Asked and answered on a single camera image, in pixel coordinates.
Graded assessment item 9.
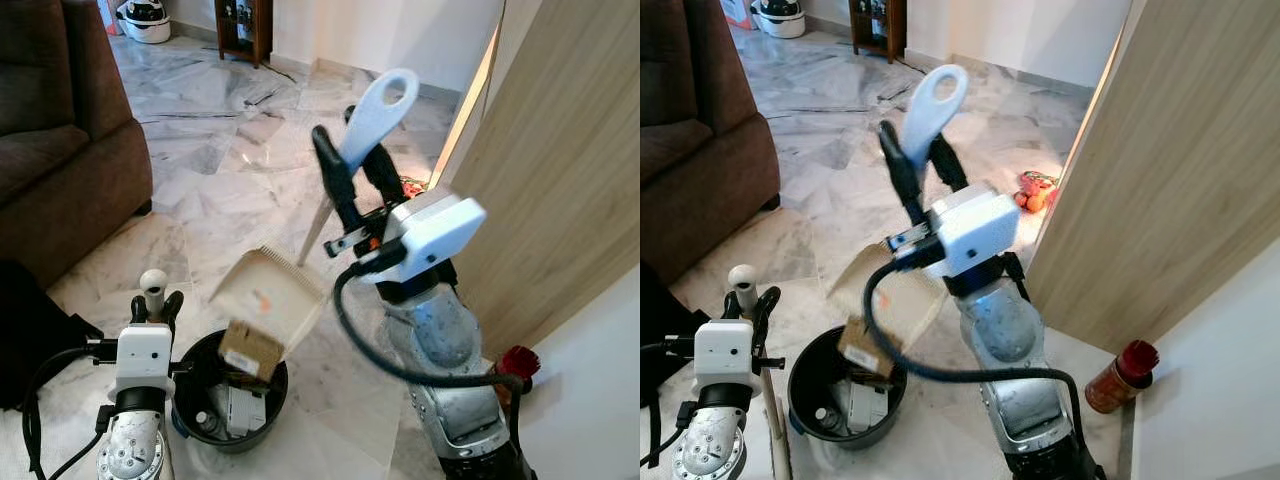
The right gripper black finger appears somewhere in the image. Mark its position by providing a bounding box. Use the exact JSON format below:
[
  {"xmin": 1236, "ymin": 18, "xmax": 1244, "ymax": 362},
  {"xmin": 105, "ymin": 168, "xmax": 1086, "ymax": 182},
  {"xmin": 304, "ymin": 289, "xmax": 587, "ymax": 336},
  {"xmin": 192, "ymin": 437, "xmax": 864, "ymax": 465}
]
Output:
[
  {"xmin": 930, "ymin": 135, "xmax": 969, "ymax": 199},
  {"xmin": 312, "ymin": 125, "xmax": 363, "ymax": 239},
  {"xmin": 362, "ymin": 148, "xmax": 407, "ymax": 213},
  {"xmin": 878, "ymin": 120, "xmax": 927, "ymax": 229}
]

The wooden broom with white cap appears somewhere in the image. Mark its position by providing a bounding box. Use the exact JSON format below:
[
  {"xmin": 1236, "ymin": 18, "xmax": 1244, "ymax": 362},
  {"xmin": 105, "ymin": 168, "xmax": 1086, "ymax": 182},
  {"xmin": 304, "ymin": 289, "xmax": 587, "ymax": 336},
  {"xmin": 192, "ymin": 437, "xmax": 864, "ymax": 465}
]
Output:
[
  {"xmin": 139, "ymin": 268, "xmax": 177, "ymax": 480},
  {"xmin": 727, "ymin": 264, "xmax": 793, "ymax": 480}
]

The cream long-handled dustpan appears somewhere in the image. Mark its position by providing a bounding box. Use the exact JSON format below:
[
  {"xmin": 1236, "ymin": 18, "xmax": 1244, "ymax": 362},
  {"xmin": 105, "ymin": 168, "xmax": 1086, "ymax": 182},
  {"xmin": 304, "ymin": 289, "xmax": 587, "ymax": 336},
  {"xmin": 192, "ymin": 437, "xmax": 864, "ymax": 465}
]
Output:
[
  {"xmin": 208, "ymin": 68, "xmax": 421, "ymax": 363},
  {"xmin": 826, "ymin": 63, "xmax": 971, "ymax": 353}
]

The small brown cardboard box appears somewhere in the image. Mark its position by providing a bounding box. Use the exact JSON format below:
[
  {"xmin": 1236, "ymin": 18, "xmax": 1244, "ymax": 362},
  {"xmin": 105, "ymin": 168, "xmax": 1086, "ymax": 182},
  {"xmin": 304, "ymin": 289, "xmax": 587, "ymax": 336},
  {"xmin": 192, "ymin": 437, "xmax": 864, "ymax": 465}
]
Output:
[
  {"xmin": 838, "ymin": 317, "xmax": 898, "ymax": 381},
  {"xmin": 218, "ymin": 320, "xmax": 287, "ymax": 383}
]

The black floor bag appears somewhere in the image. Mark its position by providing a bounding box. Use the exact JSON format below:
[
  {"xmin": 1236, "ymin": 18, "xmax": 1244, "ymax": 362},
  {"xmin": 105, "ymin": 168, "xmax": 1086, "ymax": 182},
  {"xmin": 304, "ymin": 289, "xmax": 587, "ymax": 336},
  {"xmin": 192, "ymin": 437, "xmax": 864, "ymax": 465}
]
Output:
[
  {"xmin": 0, "ymin": 260, "xmax": 104, "ymax": 411},
  {"xmin": 640, "ymin": 263, "xmax": 693, "ymax": 401}
]

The round black waste bin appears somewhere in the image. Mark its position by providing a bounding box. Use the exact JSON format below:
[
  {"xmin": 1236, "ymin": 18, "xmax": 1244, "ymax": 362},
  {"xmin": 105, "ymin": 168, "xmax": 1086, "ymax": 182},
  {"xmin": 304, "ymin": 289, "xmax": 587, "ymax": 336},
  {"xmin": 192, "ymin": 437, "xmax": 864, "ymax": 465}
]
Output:
[
  {"xmin": 786, "ymin": 324, "xmax": 909, "ymax": 451},
  {"xmin": 171, "ymin": 329, "xmax": 291, "ymax": 454}
]

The white carton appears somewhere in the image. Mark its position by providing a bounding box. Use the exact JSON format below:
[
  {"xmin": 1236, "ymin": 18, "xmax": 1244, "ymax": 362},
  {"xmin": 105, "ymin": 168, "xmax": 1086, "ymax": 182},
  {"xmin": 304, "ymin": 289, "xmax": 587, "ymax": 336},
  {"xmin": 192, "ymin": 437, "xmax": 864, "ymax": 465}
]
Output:
[
  {"xmin": 848, "ymin": 380, "xmax": 891, "ymax": 433},
  {"xmin": 224, "ymin": 384, "xmax": 268, "ymax": 438}
]

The brown fabric sofa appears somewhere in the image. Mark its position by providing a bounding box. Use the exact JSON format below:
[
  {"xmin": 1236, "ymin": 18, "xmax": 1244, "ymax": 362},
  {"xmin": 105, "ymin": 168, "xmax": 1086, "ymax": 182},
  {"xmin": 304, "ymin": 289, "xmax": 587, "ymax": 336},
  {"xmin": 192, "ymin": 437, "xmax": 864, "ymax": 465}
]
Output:
[
  {"xmin": 640, "ymin": 0, "xmax": 782, "ymax": 286},
  {"xmin": 0, "ymin": 0, "xmax": 154, "ymax": 291}
]

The small dark wooden shelf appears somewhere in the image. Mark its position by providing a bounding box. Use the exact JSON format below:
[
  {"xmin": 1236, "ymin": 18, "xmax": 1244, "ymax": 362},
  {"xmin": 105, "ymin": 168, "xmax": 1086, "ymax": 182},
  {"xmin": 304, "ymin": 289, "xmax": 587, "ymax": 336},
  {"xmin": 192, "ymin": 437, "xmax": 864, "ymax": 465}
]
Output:
[
  {"xmin": 848, "ymin": 0, "xmax": 907, "ymax": 64},
  {"xmin": 213, "ymin": 0, "xmax": 274, "ymax": 69}
]

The white round appliance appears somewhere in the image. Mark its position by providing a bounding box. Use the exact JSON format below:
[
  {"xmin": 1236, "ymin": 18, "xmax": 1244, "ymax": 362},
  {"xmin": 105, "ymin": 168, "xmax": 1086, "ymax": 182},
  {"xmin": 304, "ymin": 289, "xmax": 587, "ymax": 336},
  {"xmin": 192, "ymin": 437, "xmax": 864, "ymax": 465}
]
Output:
[
  {"xmin": 750, "ymin": 0, "xmax": 807, "ymax": 40},
  {"xmin": 117, "ymin": 0, "xmax": 172, "ymax": 45}
]

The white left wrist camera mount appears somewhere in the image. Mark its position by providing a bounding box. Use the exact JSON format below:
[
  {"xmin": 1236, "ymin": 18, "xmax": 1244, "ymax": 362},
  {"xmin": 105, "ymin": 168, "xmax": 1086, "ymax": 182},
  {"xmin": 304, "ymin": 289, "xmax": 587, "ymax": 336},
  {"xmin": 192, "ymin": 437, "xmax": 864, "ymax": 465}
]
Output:
[
  {"xmin": 692, "ymin": 319, "xmax": 757, "ymax": 399},
  {"xmin": 114, "ymin": 322, "xmax": 177, "ymax": 403}
]

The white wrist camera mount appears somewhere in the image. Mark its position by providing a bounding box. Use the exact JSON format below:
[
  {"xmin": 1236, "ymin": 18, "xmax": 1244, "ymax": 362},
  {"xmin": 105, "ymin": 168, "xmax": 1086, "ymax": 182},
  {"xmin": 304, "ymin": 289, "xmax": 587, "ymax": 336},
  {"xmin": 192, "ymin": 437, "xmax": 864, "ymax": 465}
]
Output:
[
  {"xmin": 692, "ymin": 319, "xmax": 757, "ymax": 399},
  {"xmin": 930, "ymin": 185, "xmax": 1022, "ymax": 279},
  {"xmin": 114, "ymin": 322, "xmax": 177, "ymax": 403},
  {"xmin": 383, "ymin": 194, "xmax": 489, "ymax": 284}
]

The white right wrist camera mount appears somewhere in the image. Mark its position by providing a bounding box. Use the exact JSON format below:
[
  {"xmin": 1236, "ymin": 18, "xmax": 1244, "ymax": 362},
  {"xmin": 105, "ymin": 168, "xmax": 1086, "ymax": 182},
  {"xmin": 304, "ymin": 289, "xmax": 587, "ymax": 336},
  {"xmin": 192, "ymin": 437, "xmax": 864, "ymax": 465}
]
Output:
[
  {"xmin": 930, "ymin": 185, "xmax": 1022, "ymax": 279},
  {"xmin": 383, "ymin": 194, "xmax": 489, "ymax": 284}
]

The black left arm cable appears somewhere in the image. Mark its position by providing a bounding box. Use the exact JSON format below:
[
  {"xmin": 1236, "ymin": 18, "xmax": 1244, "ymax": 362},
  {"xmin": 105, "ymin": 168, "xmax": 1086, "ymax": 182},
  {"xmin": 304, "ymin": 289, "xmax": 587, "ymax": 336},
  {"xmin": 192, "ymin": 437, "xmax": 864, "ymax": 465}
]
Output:
[
  {"xmin": 20, "ymin": 338, "xmax": 119, "ymax": 480},
  {"xmin": 640, "ymin": 338, "xmax": 701, "ymax": 473}
]

